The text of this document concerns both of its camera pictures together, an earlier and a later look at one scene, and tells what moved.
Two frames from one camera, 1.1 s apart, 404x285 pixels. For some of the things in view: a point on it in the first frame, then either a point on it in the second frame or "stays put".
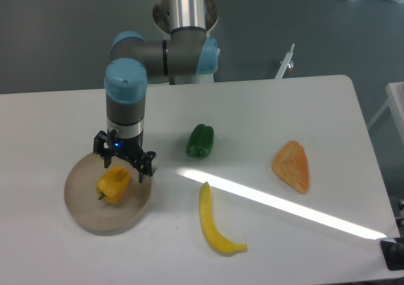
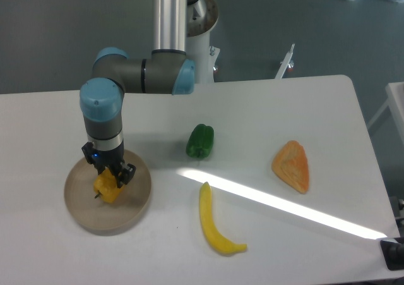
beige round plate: (82, 197) stays put
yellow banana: (215, 237) stays put
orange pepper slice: (291, 164) stays put
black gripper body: (130, 148) to (101, 159)
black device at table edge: (392, 249) stays put
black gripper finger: (146, 165) to (127, 172)
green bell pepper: (201, 140) stays put
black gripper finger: (103, 145) to (100, 169)
